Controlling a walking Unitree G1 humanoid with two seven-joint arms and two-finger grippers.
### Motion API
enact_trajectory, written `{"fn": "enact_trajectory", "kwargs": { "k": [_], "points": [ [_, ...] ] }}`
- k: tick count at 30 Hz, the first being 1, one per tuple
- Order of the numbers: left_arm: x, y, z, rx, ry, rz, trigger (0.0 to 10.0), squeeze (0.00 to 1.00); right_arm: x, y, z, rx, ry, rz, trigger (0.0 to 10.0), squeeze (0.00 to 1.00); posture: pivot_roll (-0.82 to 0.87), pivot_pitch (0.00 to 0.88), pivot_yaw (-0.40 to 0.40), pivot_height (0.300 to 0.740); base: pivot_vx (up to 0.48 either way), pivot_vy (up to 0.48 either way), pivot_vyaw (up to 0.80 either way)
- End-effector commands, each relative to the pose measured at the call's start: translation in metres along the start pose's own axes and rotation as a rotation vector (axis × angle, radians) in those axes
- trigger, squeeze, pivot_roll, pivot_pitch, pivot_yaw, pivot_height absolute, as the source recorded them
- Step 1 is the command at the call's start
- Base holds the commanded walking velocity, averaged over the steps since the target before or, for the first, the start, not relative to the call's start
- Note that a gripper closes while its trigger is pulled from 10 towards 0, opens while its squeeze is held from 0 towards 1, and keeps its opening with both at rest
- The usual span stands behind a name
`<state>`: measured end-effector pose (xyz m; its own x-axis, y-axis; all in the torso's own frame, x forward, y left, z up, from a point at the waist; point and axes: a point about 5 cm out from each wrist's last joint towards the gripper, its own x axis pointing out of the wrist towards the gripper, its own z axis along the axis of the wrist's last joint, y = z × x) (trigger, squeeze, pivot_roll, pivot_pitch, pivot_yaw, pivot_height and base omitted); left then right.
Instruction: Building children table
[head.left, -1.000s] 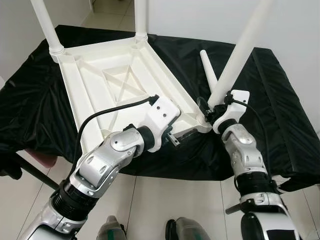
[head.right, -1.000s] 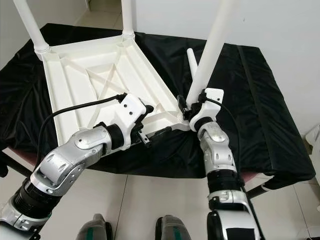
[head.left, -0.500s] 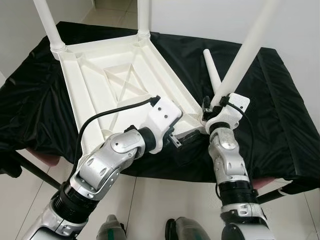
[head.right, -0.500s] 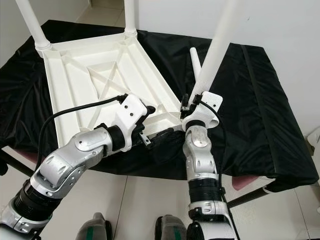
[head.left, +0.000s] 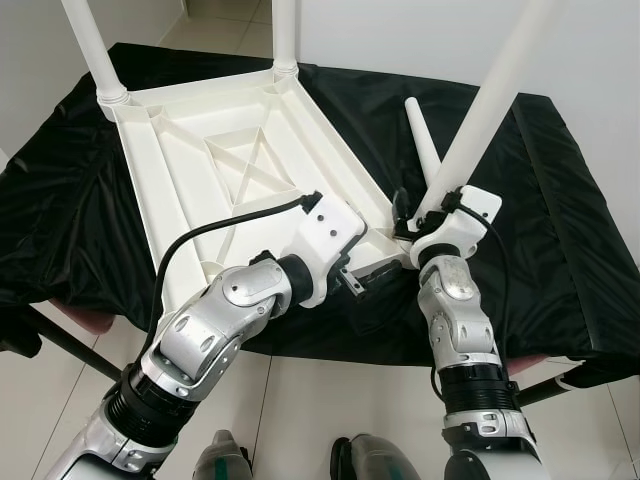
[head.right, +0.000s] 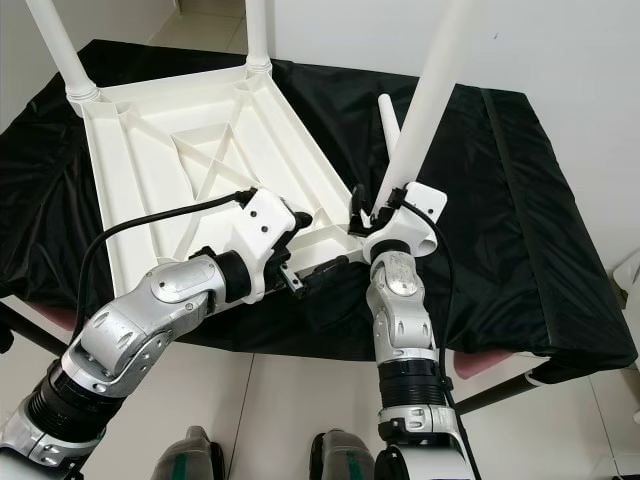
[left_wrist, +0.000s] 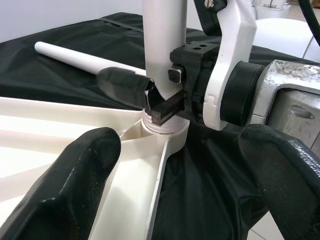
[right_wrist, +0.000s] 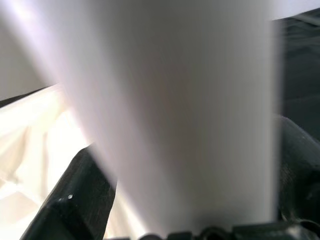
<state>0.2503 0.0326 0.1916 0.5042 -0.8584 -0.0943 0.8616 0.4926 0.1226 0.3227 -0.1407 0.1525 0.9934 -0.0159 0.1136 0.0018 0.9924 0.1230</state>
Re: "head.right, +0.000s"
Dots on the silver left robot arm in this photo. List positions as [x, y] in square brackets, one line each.
[150, 320]

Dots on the grey left robot foot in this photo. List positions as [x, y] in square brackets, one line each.
[190, 455]

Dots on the white plastic floor object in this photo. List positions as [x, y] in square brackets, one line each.
[626, 275]

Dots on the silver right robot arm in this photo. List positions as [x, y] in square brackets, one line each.
[400, 320]

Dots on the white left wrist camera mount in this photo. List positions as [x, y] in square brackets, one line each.
[265, 230]

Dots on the black table cloth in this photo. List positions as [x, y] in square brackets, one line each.
[550, 200]

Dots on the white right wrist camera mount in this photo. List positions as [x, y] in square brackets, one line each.
[410, 220]

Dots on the black metal table leg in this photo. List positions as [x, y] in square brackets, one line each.
[40, 328]

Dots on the grey metal table leg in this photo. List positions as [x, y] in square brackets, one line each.
[500, 390]

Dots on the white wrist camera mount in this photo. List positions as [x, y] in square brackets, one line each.
[265, 230]
[410, 220]

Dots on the white plastic table leg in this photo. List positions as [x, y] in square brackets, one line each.
[55, 45]
[258, 35]
[425, 100]
[390, 125]

